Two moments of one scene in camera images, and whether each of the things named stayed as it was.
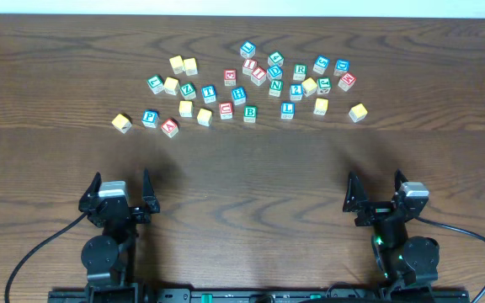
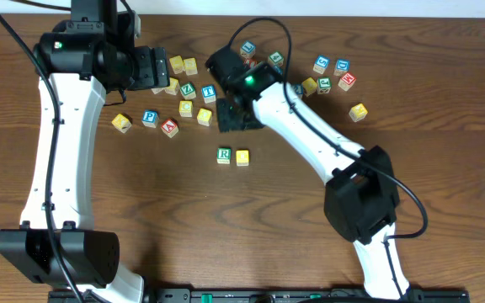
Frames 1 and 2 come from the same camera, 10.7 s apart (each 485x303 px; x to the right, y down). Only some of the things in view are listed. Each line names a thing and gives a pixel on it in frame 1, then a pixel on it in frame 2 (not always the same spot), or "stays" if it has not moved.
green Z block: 188,91 stays
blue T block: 210,93 stays
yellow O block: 321,106 -> 242,157
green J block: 323,85 stays
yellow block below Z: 185,108 stays
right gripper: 376,209 -> 226,121
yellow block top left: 177,64 stays
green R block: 300,71 -> 224,155
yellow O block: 205,117 stays
